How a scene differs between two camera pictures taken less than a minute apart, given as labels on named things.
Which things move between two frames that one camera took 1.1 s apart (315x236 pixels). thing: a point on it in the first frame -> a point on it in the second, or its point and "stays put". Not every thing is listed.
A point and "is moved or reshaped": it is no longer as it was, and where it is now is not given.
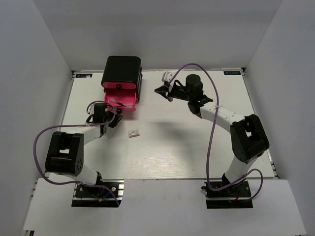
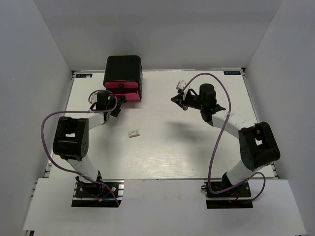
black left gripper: x=117 y=118 -> x=117 y=110
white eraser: x=134 y=133 stays put
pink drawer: x=123 y=99 is moved or reshaped
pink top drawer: x=119 y=85 stays put
